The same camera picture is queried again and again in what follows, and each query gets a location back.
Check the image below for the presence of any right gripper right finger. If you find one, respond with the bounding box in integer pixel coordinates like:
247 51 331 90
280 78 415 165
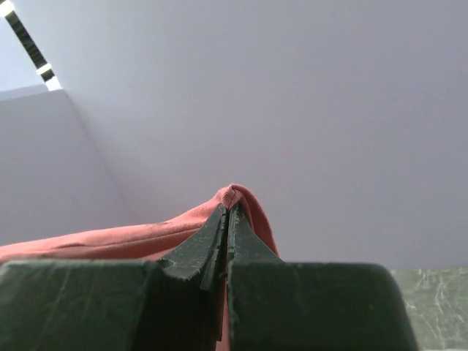
227 205 418 350

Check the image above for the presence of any salmon pink t shirt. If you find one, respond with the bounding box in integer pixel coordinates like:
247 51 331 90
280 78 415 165
1 184 278 350

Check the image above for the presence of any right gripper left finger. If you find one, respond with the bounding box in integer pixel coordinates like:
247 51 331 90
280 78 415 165
1 205 229 350

